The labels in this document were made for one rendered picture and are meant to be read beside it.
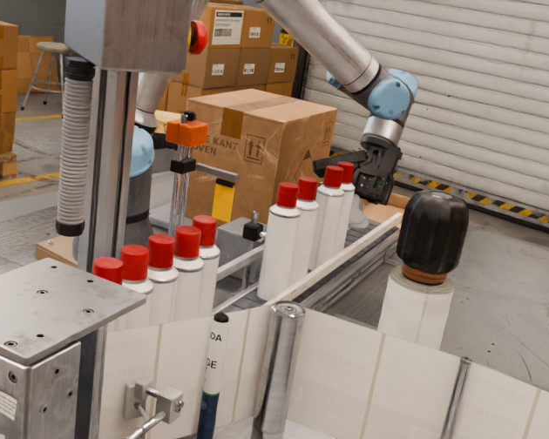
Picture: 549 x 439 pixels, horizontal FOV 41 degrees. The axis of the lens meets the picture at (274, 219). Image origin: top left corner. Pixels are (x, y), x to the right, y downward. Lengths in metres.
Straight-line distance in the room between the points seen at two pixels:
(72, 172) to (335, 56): 0.59
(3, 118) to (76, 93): 3.77
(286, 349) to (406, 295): 0.20
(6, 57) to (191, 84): 1.10
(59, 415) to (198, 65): 4.21
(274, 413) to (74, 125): 0.40
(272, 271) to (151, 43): 0.53
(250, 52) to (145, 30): 4.24
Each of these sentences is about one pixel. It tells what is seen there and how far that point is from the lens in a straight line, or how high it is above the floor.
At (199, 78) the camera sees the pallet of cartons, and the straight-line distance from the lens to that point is 4.72.
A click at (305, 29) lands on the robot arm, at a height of 1.32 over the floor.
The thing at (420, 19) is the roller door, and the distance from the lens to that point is 5.58.
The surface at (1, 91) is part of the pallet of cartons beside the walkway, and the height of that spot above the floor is 0.52.
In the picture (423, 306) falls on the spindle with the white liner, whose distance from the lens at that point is 0.95.
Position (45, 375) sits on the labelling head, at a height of 1.12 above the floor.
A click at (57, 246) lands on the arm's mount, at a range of 1.42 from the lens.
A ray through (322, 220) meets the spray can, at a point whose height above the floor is 0.99.
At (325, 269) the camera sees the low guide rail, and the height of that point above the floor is 0.91.
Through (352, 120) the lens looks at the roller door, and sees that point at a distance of 5.83.
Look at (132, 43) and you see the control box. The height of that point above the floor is 1.32.
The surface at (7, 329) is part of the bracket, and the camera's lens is 0.57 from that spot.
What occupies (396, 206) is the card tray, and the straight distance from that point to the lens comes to 2.12.
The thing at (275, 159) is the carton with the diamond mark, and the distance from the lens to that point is 1.56.
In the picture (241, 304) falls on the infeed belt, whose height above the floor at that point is 0.88.
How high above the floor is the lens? 1.41
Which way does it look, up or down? 18 degrees down
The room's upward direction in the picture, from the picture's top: 9 degrees clockwise
